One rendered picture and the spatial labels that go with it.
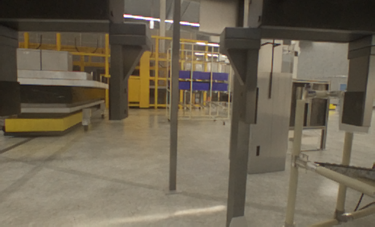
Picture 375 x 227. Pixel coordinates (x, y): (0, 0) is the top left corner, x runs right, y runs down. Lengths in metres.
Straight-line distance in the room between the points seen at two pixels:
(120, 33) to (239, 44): 0.12
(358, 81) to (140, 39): 0.25
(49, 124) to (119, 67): 3.15
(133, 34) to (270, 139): 1.68
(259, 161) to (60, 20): 1.73
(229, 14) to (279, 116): 1.16
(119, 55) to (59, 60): 7.42
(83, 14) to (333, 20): 0.25
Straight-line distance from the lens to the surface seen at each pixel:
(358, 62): 0.29
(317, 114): 2.91
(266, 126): 1.76
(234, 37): 0.21
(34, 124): 3.42
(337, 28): 0.25
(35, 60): 7.89
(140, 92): 7.91
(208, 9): 0.88
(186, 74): 4.05
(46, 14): 0.25
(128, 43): 0.21
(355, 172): 0.94
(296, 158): 0.82
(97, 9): 0.22
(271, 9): 0.22
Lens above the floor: 0.69
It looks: 5 degrees down
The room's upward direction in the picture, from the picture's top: 2 degrees clockwise
